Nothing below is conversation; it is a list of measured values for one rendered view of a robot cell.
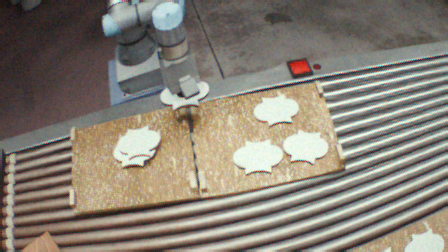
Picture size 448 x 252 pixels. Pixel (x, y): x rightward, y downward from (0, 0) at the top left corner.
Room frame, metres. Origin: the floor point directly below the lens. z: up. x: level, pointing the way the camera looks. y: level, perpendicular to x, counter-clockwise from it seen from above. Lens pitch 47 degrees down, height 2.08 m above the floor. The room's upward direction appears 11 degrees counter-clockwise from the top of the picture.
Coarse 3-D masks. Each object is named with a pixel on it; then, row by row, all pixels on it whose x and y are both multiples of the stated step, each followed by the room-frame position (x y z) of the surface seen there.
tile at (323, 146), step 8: (296, 136) 0.96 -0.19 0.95; (304, 136) 0.95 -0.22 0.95; (312, 136) 0.95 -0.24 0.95; (288, 144) 0.94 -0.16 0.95; (296, 144) 0.93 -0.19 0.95; (304, 144) 0.92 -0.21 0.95; (312, 144) 0.92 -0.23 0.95; (320, 144) 0.91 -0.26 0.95; (288, 152) 0.91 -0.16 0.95; (296, 152) 0.90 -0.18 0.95; (304, 152) 0.89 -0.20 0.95; (312, 152) 0.89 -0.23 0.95; (320, 152) 0.88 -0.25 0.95; (296, 160) 0.88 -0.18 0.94; (304, 160) 0.87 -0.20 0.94; (312, 160) 0.86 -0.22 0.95
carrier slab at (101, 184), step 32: (96, 128) 1.15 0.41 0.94; (128, 128) 1.12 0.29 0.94; (160, 128) 1.10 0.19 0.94; (96, 160) 1.02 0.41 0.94; (160, 160) 0.97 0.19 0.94; (192, 160) 0.95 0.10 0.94; (96, 192) 0.89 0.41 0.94; (128, 192) 0.88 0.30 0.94; (160, 192) 0.86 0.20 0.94; (192, 192) 0.84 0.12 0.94
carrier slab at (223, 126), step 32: (256, 96) 1.15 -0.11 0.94; (288, 96) 1.13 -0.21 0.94; (224, 128) 1.05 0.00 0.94; (256, 128) 1.03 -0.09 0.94; (288, 128) 1.00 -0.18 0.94; (320, 128) 0.98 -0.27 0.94; (224, 160) 0.93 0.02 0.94; (288, 160) 0.89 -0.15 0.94; (320, 160) 0.86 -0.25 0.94; (224, 192) 0.83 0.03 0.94
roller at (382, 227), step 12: (420, 204) 0.61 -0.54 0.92; (432, 204) 0.59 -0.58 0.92; (444, 204) 0.58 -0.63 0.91; (396, 216) 0.60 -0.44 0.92; (408, 216) 0.58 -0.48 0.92; (420, 216) 0.57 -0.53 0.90; (372, 228) 0.59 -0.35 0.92; (384, 228) 0.57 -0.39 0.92; (336, 240) 0.59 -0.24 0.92; (348, 240) 0.57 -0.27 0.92; (360, 240) 0.57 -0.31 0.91
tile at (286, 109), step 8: (280, 96) 1.12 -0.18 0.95; (264, 104) 1.10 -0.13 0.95; (272, 104) 1.10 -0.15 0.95; (280, 104) 1.09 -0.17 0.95; (288, 104) 1.08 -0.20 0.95; (296, 104) 1.08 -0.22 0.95; (256, 112) 1.08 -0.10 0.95; (264, 112) 1.07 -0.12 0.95; (272, 112) 1.06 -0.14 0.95; (280, 112) 1.06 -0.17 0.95; (288, 112) 1.05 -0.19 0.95; (296, 112) 1.05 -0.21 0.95; (264, 120) 1.04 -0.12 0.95; (272, 120) 1.03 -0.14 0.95; (280, 120) 1.03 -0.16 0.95; (288, 120) 1.02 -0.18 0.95
